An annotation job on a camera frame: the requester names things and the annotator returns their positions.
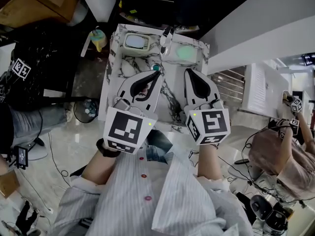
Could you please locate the person's right forearm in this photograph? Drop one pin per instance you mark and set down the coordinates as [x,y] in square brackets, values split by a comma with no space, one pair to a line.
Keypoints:
[209,163]

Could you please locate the grey fisheye camera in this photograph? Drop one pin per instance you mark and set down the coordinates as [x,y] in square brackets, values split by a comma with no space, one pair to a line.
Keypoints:
[216,103]
[121,104]

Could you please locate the white square pillar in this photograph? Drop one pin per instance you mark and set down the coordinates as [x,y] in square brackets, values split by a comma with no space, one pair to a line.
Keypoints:
[98,1]
[246,28]

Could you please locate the teal drain plug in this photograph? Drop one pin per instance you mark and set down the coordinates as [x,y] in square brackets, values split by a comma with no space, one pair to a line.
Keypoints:
[156,67]

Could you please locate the yellow teal cup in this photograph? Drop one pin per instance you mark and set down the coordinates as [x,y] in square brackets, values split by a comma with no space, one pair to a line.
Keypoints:
[98,42]

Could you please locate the chrome faucet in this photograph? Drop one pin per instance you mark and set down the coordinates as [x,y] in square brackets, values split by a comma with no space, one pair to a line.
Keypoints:
[167,37]

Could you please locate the person's left forearm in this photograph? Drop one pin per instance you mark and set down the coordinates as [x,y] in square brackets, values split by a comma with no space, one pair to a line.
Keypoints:
[98,171]

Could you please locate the cardboard box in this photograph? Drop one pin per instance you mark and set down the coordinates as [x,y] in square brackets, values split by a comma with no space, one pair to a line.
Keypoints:
[29,6]

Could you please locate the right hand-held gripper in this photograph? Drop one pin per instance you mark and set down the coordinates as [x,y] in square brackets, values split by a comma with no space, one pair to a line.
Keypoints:
[214,124]

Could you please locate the black marble table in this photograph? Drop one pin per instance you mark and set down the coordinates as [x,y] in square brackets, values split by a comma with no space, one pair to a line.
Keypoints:
[49,58]

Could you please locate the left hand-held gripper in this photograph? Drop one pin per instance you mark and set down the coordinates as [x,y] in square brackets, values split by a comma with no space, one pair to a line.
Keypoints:
[125,129]

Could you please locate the person's jeans legs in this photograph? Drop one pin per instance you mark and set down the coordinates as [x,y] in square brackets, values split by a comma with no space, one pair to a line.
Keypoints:
[157,146]

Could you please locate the black silver device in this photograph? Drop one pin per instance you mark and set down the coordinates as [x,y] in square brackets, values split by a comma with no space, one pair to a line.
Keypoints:
[268,215]

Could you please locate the white stool base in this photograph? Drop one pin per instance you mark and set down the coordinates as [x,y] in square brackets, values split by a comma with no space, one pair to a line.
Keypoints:
[243,172]
[37,152]

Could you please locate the small black monitor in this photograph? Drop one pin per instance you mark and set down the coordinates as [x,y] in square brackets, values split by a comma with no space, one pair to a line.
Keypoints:
[22,156]

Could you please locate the black wristband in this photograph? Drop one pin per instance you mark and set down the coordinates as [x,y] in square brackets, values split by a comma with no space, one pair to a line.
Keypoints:
[108,154]

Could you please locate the person's striped shirt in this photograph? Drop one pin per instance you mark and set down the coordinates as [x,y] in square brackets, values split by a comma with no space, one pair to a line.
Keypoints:
[128,205]

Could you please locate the marble sink vanity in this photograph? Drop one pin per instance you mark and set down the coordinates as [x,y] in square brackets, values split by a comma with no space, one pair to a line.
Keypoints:
[172,102]

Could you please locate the flat cardboard piece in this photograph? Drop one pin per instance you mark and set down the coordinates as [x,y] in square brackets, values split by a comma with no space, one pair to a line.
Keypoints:
[8,183]

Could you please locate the cream soap dish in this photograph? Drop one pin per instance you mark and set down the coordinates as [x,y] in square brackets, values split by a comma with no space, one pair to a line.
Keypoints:
[148,44]

